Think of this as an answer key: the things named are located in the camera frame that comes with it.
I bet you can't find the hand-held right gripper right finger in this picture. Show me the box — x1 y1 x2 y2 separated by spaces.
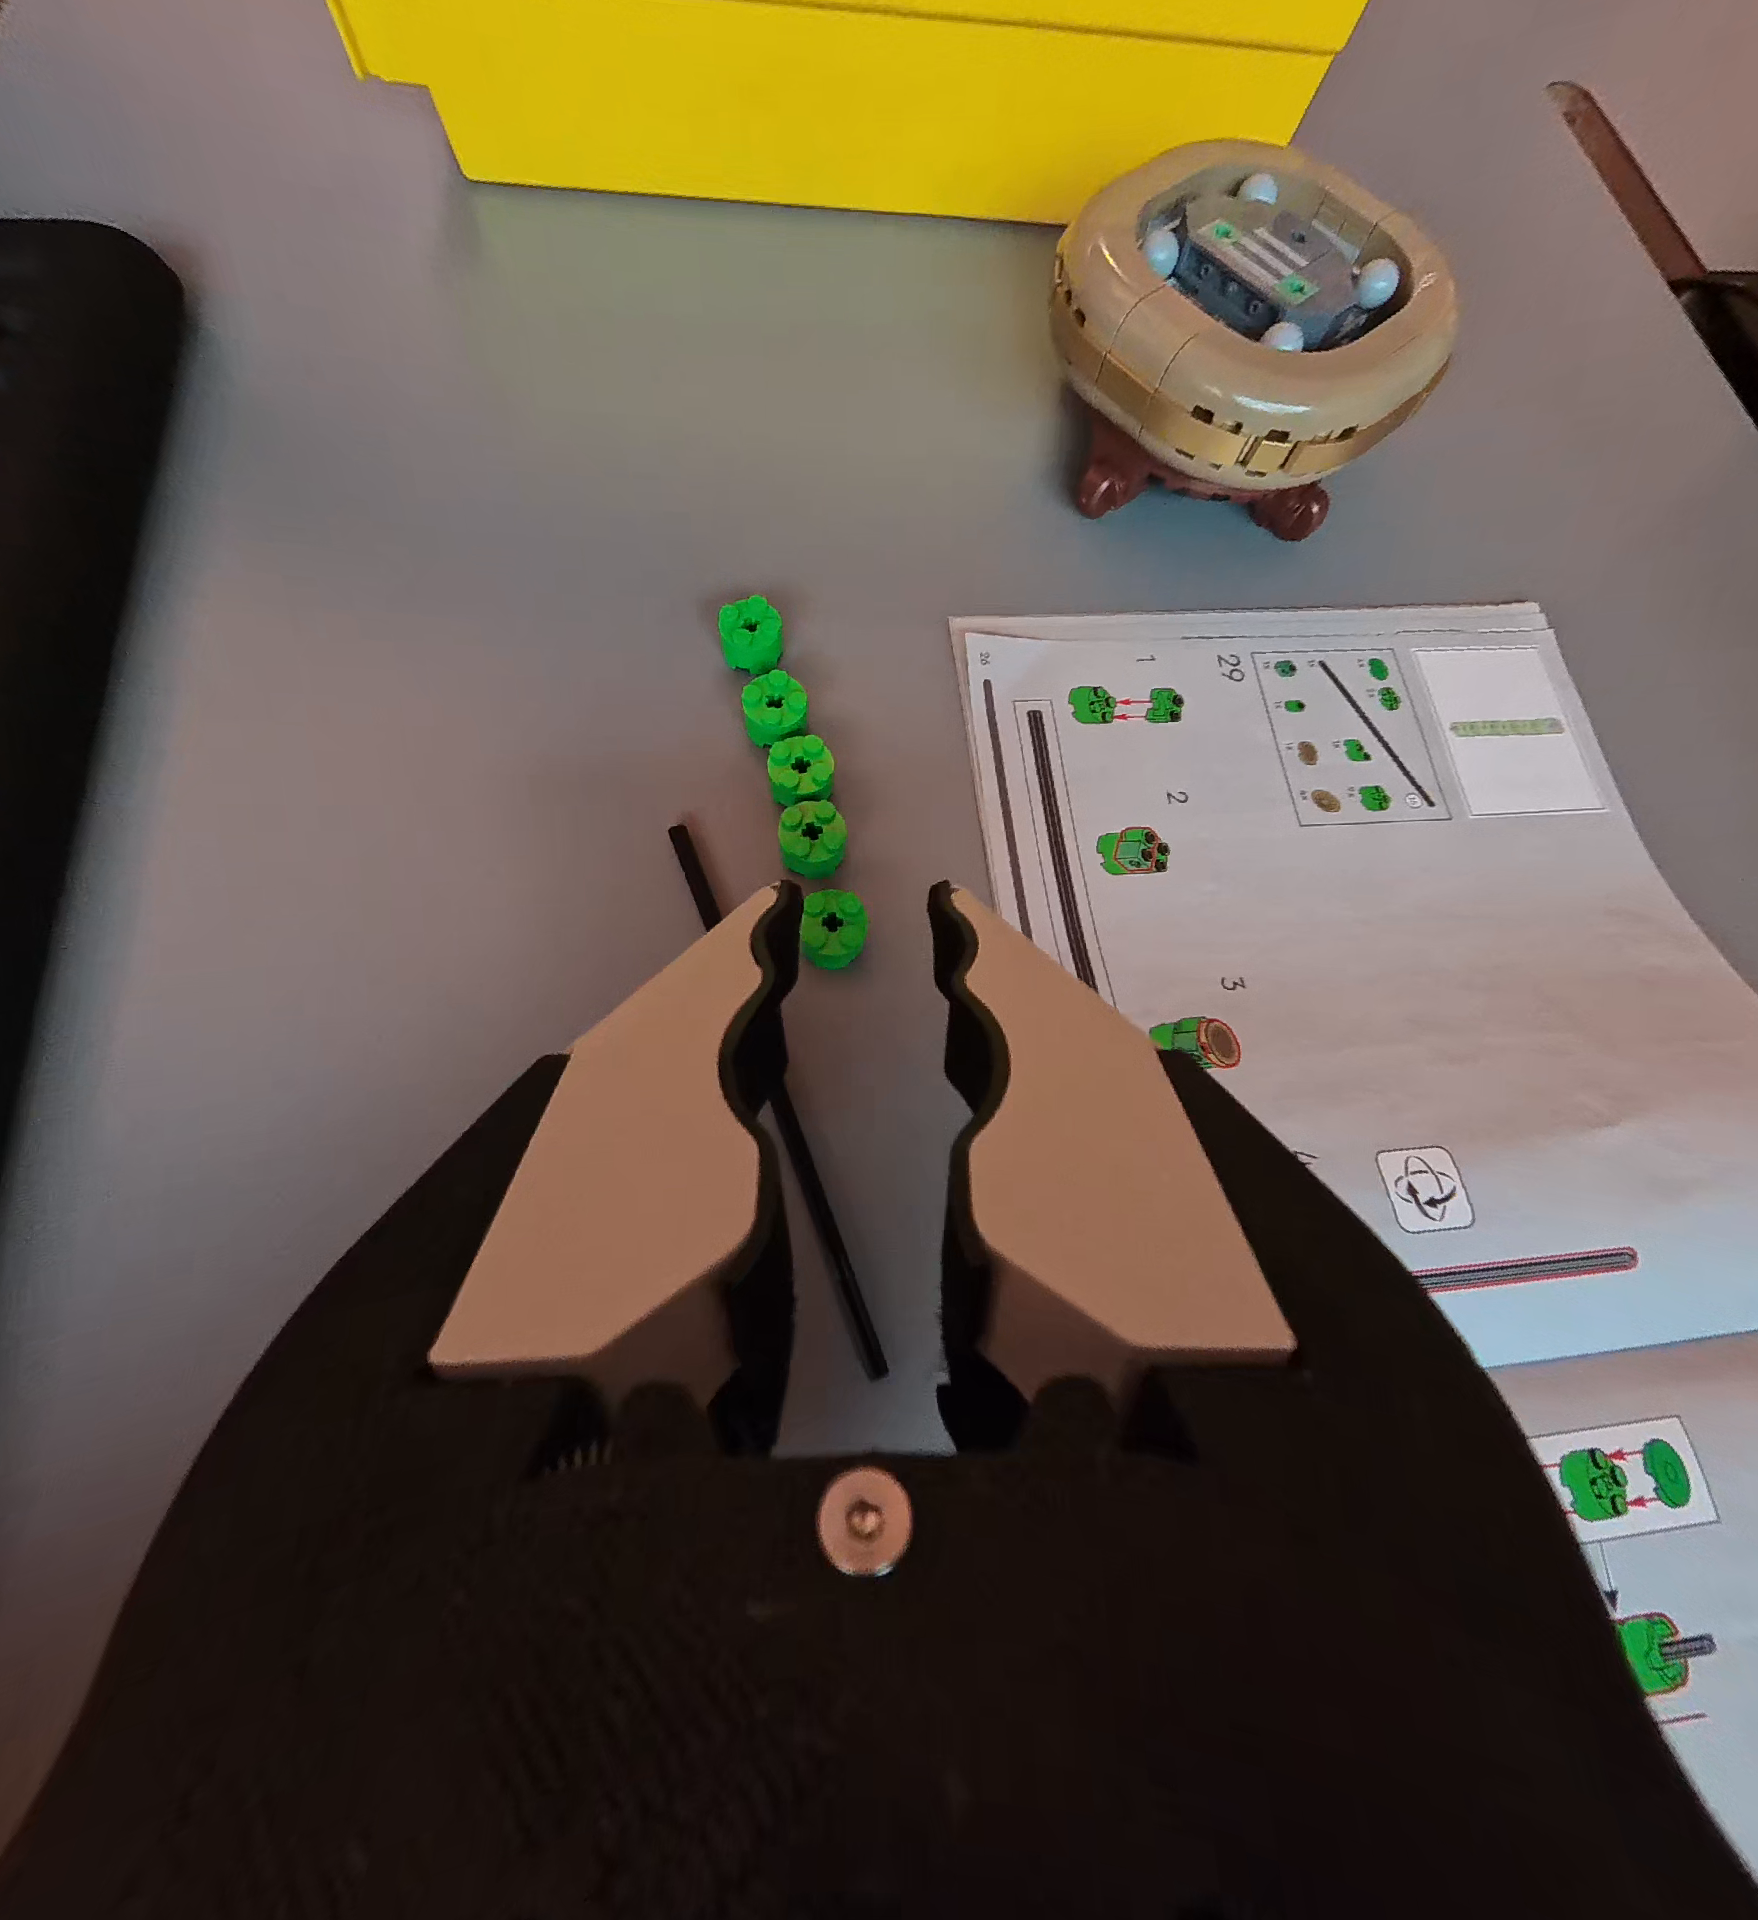
926 882 1302 1455

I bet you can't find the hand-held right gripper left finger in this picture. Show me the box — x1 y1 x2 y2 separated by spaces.
426 882 806 1459

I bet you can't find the black axle rod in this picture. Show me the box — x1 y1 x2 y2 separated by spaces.
666 822 895 1382

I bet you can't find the instruction booklet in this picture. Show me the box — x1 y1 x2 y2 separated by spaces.
946 601 1758 1920

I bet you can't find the yellow plastic bin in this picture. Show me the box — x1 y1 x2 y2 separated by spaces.
325 0 1375 229

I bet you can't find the grey desk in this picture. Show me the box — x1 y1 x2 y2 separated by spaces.
0 0 1758 1920

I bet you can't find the black dotted mat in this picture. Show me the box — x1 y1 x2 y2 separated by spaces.
0 217 188 1519

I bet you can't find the tan brick-built pot model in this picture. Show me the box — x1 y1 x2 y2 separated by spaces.
1047 138 1462 543

